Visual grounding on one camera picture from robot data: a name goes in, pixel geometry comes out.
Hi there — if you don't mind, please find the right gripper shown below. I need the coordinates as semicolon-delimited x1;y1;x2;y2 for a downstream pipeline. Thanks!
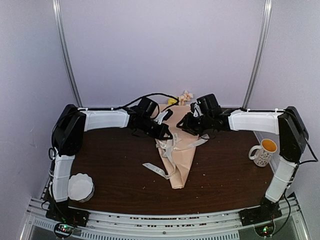
176;112;213;136

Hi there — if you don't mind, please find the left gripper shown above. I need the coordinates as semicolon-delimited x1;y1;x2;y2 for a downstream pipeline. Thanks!
139;116;173;140

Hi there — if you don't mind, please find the white ribbon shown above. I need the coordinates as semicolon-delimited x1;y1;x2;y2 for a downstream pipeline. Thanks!
142;133;210;180

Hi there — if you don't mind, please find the yellow fake flower stem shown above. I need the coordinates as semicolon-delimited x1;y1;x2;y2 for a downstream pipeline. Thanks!
167;98;178;105

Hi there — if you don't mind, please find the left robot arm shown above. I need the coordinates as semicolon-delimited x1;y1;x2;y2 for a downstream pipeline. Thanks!
50;97;173;222

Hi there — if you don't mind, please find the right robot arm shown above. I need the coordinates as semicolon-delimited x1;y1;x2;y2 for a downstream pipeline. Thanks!
176;93;309;221

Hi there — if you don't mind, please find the peach fake flower stem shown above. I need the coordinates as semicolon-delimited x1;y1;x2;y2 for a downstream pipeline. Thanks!
178;90;194;106

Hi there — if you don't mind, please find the white patterned mug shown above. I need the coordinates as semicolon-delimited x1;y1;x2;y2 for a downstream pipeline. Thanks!
248;138;278;167

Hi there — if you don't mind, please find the white scalloped dish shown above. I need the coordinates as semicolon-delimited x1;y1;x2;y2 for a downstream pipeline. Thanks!
68;172;95;203

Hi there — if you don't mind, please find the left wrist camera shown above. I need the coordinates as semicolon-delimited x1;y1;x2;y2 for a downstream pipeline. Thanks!
154;109;173;125

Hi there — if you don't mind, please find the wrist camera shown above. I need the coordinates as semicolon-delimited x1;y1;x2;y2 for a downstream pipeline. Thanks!
190;102;203;118
154;109;173;125

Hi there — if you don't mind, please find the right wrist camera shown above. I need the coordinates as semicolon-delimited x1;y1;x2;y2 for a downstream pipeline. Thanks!
190;102;203;118

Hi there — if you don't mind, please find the front aluminium rail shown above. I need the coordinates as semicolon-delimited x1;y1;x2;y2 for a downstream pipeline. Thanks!
19;197;311;240

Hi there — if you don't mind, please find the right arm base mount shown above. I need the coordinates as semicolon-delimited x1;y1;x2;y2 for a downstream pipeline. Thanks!
238;196;282;238

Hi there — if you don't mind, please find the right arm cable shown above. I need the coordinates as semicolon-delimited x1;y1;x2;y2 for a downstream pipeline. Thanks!
281;137;320;223

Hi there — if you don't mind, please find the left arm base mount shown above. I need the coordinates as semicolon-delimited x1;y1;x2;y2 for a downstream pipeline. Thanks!
41;195;90;240

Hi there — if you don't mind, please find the aluminium corner frame post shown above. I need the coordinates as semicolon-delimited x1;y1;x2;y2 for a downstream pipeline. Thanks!
242;0;273;109

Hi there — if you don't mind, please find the left aluminium frame post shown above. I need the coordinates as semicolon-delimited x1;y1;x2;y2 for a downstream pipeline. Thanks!
52;0;83;107

